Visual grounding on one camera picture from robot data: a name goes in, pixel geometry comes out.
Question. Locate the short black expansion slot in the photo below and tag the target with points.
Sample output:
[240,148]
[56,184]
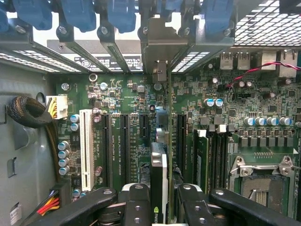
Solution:
[144,126]

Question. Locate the socket locking lever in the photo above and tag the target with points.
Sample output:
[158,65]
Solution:
[258,167]

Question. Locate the CPU socket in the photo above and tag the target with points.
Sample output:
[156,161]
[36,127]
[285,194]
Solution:
[263,188]

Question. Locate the black open PC case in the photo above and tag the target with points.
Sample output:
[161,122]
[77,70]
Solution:
[23,146]

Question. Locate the RAM stick with white label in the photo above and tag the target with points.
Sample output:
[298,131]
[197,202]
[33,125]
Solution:
[202,160]

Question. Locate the long black expansion slot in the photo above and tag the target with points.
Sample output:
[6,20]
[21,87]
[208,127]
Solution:
[125,148]
[181,141]
[106,150]

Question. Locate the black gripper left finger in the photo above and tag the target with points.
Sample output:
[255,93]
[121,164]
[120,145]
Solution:
[137,209]

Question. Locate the green motherboard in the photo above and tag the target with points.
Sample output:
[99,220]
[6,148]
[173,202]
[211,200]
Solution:
[131,94]

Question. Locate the silver USB port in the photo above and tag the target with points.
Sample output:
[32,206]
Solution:
[243,60]
[226,60]

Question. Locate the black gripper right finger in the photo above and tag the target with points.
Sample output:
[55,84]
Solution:
[196,209]

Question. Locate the silver port housing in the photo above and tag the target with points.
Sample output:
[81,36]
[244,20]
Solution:
[268,60]
[288,63]

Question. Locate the RAM slot with white clips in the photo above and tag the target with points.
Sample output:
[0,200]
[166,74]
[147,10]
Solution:
[221,153]

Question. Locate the white PCI slot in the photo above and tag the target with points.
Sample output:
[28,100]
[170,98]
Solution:
[86,146]

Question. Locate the blue card retention clip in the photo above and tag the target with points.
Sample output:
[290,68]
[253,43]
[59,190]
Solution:
[171,7]
[216,16]
[78,15]
[2,18]
[33,14]
[122,14]

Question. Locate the white power connector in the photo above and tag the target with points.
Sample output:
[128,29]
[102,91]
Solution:
[58,106]

